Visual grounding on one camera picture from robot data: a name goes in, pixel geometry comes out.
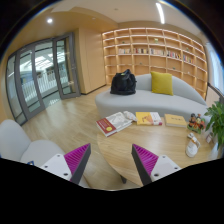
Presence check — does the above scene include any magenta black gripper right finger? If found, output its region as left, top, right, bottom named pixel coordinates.
left=132, top=144, right=180, bottom=185

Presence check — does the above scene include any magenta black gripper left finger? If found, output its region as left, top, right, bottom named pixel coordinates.
left=41, top=143, right=91, bottom=185

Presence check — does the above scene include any round wooden table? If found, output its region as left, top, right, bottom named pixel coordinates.
left=97, top=123, right=215, bottom=186

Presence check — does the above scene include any yellow orange book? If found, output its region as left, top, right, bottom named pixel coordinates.
left=136, top=112, right=162, bottom=126

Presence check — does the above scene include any yellow hardcover book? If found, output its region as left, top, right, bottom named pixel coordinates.
left=164, top=114, right=186, bottom=127

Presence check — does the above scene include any red cover book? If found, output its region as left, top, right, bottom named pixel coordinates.
left=96, top=118, right=116, bottom=137

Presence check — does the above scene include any open white magazine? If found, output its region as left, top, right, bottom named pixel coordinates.
left=106, top=112, right=132, bottom=131

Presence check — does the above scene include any grey armchair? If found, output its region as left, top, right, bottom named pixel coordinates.
left=0, top=119, right=90, bottom=188

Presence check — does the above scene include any colourful figurine toy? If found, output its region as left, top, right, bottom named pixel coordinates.
left=187, top=113, right=205, bottom=134

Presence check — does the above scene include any grey curved sofa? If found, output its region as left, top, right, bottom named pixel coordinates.
left=95, top=74, right=207, bottom=120

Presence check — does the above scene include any green potted plant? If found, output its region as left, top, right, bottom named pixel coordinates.
left=205, top=101, right=224, bottom=146

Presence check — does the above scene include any yellow cushion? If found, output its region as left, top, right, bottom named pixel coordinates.
left=151, top=71, right=173, bottom=95

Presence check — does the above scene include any black backpack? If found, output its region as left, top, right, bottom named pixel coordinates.
left=110, top=69, right=136, bottom=95

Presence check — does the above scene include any grey glass double door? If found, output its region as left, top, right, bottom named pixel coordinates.
left=6, top=33, right=81, bottom=125

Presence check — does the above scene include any wooden bookshelf wall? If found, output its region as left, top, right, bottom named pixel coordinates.
left=102, top=27, right=208, bottom=98

